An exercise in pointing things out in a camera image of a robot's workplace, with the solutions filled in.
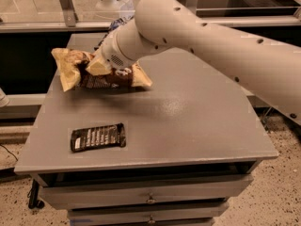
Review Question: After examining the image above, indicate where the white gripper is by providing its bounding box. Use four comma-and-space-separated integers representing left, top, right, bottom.
86, 31, 135, 76

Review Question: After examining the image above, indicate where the lower grey drawer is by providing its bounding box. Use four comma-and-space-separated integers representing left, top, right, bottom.
68, 202, 229, 226

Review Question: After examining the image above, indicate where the lower metal drawer knob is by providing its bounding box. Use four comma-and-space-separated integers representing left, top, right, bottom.
148, 216, 156, 225

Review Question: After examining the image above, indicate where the blue chip bag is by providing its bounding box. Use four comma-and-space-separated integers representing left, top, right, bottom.
94, 16, 133, 50

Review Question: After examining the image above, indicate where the grey drawer cabinet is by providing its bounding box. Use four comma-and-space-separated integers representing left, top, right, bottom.
14, 31, 279, 226

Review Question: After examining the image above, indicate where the brown and cream chip bag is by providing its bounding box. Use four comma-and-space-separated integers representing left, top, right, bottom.
52, 48, 152, 91

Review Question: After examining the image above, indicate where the upper grey drawer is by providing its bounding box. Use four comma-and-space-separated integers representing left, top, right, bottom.
40, 174, 253, 209

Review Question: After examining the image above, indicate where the grey drawer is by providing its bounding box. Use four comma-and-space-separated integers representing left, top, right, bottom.
40, 174, 253, 209
68, 202, 229, 226

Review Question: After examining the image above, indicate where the metal drawer knob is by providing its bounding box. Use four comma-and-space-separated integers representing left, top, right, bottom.
148, 216, 156, 225
146, 193, 156, 204

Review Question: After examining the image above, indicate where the white fan base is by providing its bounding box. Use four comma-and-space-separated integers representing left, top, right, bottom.
94, 0, 135, 21

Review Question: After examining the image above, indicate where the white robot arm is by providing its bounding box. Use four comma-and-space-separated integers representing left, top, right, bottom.
87, 0, 301, 124

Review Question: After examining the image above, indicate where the upper metal drawer knob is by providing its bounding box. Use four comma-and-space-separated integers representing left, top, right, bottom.
146, 193, 156, 204

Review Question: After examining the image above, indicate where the black cable on floor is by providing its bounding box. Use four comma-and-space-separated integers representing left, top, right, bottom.
0, 143, 19, 162

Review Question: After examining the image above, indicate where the black cabinet caster leg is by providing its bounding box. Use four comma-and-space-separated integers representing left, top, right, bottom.
27, 180, 45, 209

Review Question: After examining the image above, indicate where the left metal rail bracket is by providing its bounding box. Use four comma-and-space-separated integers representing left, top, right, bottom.
59, 0, 77, 27

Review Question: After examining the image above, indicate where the black snack bar wrapper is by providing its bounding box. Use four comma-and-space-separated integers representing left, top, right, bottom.
71, 123, 126, 153

